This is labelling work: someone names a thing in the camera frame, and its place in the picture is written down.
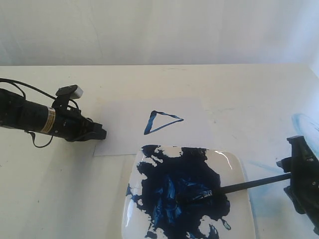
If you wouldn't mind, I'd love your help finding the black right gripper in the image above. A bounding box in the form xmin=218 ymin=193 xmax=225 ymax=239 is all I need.
xmin=276 ymin=135 xmax=319 ymax=229

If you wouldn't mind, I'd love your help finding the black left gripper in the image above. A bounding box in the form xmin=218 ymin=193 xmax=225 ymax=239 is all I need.
xmin=48 ymin=98 xmax=107 ymax=142

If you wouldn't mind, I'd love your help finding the black paintbrush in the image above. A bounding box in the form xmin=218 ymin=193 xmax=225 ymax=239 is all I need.
xmin=175 ymin=173 xmax=292 ymax=205

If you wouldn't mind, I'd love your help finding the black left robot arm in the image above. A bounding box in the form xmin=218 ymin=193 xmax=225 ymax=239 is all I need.
xmin=0 ymin=85 xmax=107 ymax=142

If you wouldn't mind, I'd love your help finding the white paper sheet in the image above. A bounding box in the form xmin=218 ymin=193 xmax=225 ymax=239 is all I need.
xmin=94 ymin=98 xmax=214 ymax=156

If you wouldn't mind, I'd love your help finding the white square paint plate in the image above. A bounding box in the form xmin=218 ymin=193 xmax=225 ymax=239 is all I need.
xmin=122 ymin=145 xmax=255 ymax=239

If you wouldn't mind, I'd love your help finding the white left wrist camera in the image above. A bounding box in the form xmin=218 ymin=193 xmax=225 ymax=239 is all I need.
xmin=55 ymin=85 xmax=83 ymax=100

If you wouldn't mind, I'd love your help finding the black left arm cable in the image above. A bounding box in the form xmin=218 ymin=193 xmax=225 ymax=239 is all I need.
xmin=0 ymin=78 xmax=83 ymax=147

